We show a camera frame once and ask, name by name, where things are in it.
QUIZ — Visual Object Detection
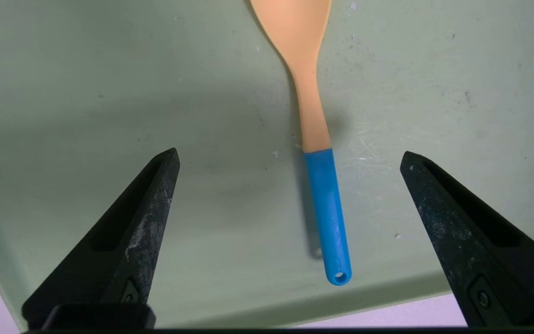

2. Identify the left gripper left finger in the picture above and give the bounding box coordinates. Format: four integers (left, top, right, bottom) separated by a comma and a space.
21, 148, 180, 328

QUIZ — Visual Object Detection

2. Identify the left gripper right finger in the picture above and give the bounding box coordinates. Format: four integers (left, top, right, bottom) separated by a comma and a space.
400, 151, 534, 326

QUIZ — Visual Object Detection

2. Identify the wooden spoon blue handle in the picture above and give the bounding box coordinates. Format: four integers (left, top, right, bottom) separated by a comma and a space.
248, 0, 352, 286

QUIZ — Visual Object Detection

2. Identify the light green plastic tray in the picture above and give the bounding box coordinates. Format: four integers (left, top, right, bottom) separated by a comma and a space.
0, 0, 534, 329

